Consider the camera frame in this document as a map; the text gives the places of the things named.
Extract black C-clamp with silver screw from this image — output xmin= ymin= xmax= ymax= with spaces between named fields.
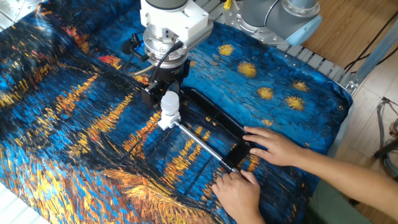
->
xmin=173 ymin=86 xmax=254 ymax=174

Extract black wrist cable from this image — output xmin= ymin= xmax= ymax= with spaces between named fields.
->
xmin=121 ymin=32 xmax=185 ymax=83

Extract white vented wrist housing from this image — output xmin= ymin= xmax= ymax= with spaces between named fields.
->
xmin=139 ymin=0 xmax=215 ymax=50

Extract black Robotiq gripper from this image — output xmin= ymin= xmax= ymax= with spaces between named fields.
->
xmin=141 ymin=58 xmax=192 ymax=108

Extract black floor cable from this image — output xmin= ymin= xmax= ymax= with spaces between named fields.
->
xmin=343 ymin=9 xmax=398 ymax=75

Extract person's left forearm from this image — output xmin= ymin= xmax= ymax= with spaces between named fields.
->
xmin=241 ymin=210 xmax=267 ymax=224

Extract person's right forearm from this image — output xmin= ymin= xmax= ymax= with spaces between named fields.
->
xmin=295 ymin=148 xmax=398 ymax=222

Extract green trousers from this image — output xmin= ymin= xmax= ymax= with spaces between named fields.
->
xmin=306 ymin=180 xmax=374 ymax=224

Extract white light bulb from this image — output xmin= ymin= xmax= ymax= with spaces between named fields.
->
xmin=160 ymin=90 xmax=181 ymax=116

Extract person's left hand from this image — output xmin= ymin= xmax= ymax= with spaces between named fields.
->
xmin=211 ymin=169 xmax=264 ymax=222

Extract starry night painting tablecloth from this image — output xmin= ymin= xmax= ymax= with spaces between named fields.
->
xmin=0 ymin=0 xmax=354 ymax=224

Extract grey hose bundle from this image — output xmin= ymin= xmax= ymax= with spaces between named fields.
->
xmin=374 ymin=96 xmax=398 ymax=178

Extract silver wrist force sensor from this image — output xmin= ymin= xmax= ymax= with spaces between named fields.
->
xmin=142 ymin=26 xmax=190 ymax=70

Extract aluminium frame bar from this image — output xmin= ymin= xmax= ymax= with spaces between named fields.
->
xmin=338 ymin=18 xmax=398 ymax=97

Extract person's right hand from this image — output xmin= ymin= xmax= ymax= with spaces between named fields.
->
xmin=242 ymin=126 xmax=307 ymax=167

